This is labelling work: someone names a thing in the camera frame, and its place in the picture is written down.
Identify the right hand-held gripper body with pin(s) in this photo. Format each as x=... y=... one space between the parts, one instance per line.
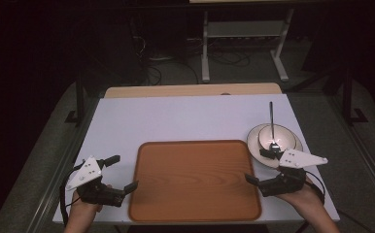
x=297 y=159

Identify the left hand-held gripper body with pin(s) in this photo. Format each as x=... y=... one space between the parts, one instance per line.
x=90 y=173

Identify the white round plate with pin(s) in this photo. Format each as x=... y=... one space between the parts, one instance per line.
x=253 y=145

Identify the white bowl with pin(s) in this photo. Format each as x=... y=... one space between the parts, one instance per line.
x=286 y=137

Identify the person's left hand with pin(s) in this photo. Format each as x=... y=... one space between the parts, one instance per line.
x=85 y=208

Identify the person's right hand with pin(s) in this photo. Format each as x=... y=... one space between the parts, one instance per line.
x=302 y=199

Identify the metal spoon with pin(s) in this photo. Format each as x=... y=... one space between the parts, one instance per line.
x=272 y=119

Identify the brown wooden tray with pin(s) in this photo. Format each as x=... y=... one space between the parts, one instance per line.
x=195 y=181

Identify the black metal stand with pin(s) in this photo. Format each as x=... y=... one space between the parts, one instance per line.
x=79 y=103
x=347 y=97

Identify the wooden table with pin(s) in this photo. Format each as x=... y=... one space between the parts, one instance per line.
x=192 y=90

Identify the white metal stand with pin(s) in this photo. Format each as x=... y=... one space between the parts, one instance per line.
x=244 y=29

